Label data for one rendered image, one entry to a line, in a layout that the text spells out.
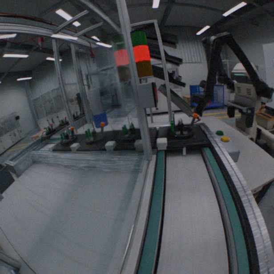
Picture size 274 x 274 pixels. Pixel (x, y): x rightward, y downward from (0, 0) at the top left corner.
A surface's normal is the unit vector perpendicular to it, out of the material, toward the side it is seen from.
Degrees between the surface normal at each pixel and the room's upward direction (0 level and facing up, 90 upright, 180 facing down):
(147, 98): 90
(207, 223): 0
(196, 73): 90
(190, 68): 90
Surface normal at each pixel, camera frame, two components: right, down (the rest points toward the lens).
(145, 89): -0.20, 0.44
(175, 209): -0.17, -0.90
